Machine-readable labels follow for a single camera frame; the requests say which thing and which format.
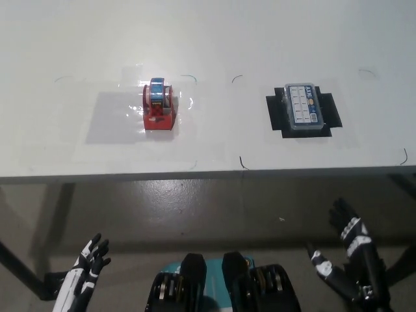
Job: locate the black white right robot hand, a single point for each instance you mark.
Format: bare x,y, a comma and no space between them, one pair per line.
364,260

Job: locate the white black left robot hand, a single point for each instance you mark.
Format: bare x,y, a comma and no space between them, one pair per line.
81,273

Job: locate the clear plastic screw box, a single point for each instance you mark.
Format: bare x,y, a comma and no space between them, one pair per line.
303,107

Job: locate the red tape dispenser with roll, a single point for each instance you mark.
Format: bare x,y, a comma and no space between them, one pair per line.
157,122

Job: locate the black tape patch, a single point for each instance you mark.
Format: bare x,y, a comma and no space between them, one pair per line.
275,110

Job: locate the black table foot plate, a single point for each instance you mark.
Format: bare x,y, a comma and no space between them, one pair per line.
53,282

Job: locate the black table floor bar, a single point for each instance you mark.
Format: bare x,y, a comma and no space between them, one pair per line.
401,265
19,266

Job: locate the grey table leg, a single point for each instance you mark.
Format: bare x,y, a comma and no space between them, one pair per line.
55,221

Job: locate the black teal robot torso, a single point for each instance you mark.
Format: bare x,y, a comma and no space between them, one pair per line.
191,273

